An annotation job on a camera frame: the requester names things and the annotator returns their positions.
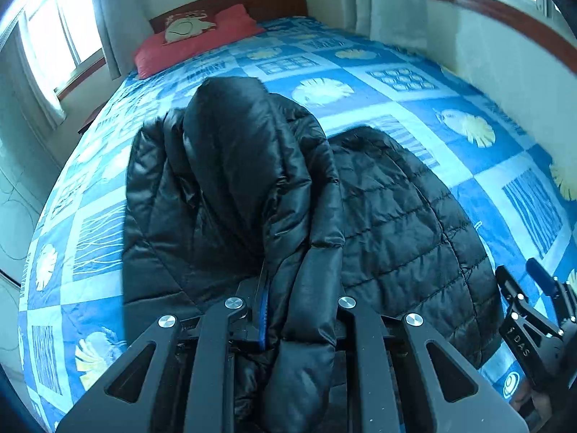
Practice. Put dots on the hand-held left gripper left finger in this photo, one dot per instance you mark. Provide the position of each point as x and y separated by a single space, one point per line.
225 329

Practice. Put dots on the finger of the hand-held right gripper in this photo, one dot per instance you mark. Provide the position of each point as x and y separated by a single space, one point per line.
511 288
543 279

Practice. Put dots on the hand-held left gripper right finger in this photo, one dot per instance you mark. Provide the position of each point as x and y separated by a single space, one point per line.
360 338

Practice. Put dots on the black puffer jacket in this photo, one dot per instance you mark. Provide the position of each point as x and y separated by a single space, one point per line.
225 167

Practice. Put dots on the person's right hand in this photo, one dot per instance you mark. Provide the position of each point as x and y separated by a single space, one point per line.
534 399

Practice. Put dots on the blue patterned bedspread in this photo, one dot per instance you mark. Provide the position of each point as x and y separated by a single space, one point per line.
405 90

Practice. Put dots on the white wardrobe with swirl lines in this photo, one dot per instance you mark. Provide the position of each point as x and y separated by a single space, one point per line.
16 216

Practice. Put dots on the dark wooden nightstand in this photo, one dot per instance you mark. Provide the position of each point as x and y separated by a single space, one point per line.
92 117

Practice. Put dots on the red pillow with cream print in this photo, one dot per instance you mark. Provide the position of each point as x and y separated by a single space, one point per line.
153 54

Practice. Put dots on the white curtain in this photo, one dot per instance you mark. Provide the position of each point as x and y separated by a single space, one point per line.
121 18
392 4
40 85

